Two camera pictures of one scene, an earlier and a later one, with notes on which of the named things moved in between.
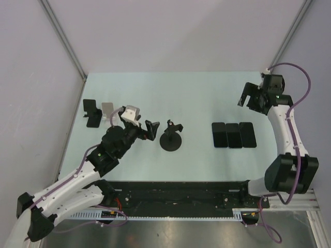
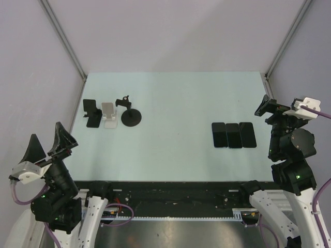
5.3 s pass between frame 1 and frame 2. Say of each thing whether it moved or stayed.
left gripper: moved
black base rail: stayed
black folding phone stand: stayed
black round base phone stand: moved
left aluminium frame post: stayed
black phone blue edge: stayed
